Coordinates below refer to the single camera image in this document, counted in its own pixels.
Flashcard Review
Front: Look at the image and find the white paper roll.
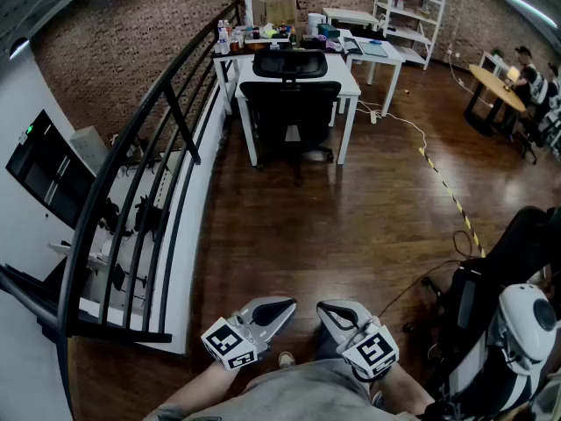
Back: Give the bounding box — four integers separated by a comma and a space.
307, 12, 328, 37

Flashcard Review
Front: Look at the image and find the white square desk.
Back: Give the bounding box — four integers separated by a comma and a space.
235, 52, 363, 168

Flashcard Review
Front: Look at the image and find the white wall box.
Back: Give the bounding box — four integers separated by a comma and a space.
69, 125, 110, 175

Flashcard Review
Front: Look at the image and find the white tray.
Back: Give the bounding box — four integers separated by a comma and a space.
244, 32, 291, 46

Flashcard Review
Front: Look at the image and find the person's right forearm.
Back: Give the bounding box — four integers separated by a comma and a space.
374, 364, 435, 417

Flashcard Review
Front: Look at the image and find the person's grey shirt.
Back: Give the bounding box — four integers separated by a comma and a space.
144, 357, 422, 421

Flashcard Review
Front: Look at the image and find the person's left forearm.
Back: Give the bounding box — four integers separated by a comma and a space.
155, 360, 231, 411

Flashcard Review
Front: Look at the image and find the white power cable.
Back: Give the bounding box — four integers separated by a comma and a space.
355, 99, 429, 153

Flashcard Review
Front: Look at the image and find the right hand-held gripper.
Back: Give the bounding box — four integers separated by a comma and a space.
316, 299, 400, 382

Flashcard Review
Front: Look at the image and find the black floor cable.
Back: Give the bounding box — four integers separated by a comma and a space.
379, 229, 475, 319

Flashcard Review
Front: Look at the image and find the purple cloth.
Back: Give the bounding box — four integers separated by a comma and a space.
316, 34, 344, 53

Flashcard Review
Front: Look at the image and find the dark-topped table with white legs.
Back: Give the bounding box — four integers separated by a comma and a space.
212, 37, 352, 116

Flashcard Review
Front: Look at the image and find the white side table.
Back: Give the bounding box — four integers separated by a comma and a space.
478, 49, 509, 76

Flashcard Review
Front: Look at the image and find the round wooden table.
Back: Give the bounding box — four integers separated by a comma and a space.
463, 63, 527, 138

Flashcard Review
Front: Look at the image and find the white shelf rack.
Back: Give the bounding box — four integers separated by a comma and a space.
372, 0, 451, 72

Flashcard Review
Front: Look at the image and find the black mesh office chair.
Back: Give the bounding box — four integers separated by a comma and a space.
239, 49, 343, 188

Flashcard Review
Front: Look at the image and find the black metal railing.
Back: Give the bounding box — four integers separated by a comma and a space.
0, 0, 245, 394

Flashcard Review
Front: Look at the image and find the white rectangular desk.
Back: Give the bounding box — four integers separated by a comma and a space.
344, 28, 407, 118

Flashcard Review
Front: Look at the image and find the black double door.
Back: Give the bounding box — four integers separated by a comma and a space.
4, 109, 96, 231

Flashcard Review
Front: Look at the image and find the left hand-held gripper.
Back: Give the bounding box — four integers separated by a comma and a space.
201, 296, 298, 371

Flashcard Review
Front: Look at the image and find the small white table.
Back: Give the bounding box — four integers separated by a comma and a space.
323, 7, 380, 32

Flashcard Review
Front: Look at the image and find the white wall cable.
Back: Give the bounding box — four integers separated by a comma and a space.
447, 50, 496, 109

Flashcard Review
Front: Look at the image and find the yellow black floor tape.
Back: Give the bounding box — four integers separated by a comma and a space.
418, 146, 486, 259

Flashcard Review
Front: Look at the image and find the cardboard box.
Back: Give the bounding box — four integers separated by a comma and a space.
252, 0, 302, 29

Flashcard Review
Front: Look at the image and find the green cutting mat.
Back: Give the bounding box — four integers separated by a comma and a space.
359, 40, 390, 59

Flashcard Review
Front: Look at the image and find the round ceiling lamp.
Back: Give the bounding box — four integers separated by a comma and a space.
8, 37, 31, 61

